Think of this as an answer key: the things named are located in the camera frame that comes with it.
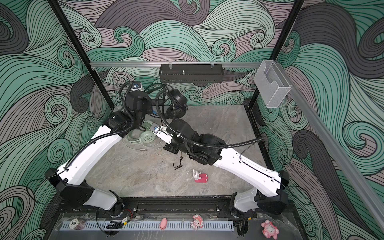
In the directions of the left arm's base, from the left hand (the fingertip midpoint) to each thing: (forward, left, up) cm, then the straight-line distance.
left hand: (143, 97), depth 70 cm
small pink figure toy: (-46, -11, -37) cm, 60 cm away
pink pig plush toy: (-48, -59, -34) cm, 84 cm away
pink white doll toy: (-45, -27, -35) cm, 63 cm away
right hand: (-17, -13, -4) cm, 22 cm away
